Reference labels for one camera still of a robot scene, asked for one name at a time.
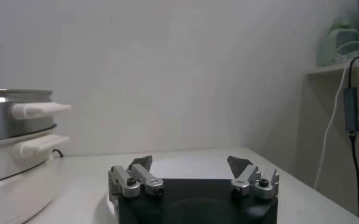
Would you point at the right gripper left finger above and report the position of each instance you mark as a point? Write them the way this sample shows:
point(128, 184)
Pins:
point(145, 179)

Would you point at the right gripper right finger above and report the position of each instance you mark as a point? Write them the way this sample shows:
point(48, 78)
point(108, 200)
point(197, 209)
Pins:
point(249, 176)

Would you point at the white oval plate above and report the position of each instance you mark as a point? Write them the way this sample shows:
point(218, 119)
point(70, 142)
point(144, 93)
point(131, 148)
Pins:
point(191, 169)

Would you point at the white electric pot base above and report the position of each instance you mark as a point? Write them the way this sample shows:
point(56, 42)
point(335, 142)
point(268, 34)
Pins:
point(8, 188)

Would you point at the white shelf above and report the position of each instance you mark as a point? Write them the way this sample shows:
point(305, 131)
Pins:
point(334, 67)

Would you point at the light green box device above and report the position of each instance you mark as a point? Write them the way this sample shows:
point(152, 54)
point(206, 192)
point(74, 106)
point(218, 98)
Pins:
point(328, 48)

